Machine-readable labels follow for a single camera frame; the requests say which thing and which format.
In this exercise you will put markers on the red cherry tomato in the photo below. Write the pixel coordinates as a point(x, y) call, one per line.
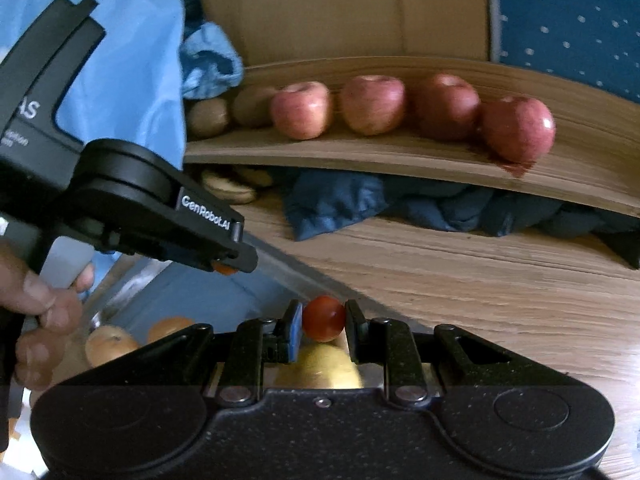
point(324, 319)

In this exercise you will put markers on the wooden cabinet panel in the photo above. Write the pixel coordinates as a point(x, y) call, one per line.
point(269, 31)

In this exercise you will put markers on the curved wooden shelf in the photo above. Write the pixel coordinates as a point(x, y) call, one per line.
point(594, 161)

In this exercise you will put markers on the pale orange round fruit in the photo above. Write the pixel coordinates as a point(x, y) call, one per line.
point(108, 342)

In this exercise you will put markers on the red apple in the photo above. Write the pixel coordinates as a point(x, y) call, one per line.
point(447, 108)
point(518, 128)
point(302, 111)
point(373, 104)

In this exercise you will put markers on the orange persimmon fruit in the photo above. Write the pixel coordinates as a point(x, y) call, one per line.
point(166, 327)

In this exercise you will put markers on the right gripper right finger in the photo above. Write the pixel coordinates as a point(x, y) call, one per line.
point(390, 344)

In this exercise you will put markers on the person left hand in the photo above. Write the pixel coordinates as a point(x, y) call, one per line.
point(38, 352)

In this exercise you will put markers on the stainless steel tray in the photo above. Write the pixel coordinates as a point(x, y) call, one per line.
point(139, 291)

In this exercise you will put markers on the dark blue cloth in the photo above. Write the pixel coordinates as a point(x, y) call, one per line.
point(319, 202)

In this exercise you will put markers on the brown kiwi left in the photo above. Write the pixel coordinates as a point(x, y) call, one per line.
point(208, 118)

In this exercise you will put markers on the blue elastic sleeve cuff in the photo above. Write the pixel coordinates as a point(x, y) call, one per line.
point(210, 64)

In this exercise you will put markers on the banana bunch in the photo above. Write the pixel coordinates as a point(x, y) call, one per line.
point(236, 185)

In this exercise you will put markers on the brown kiwi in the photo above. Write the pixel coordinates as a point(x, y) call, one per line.
point(208, 118)
point(251, 107)

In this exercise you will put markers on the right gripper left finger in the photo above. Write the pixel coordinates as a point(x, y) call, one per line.
point(276, 340)

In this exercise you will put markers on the blue striped garment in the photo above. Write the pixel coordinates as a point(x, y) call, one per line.
point(130, 87)

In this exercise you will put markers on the small orange tangerine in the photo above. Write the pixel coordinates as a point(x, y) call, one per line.
point(223, 269)

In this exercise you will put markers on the brown kiwi right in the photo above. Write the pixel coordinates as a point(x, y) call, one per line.
point(251, 107)

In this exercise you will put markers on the blue dotted fabric panel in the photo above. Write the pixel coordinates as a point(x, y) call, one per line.
point(595, 42)

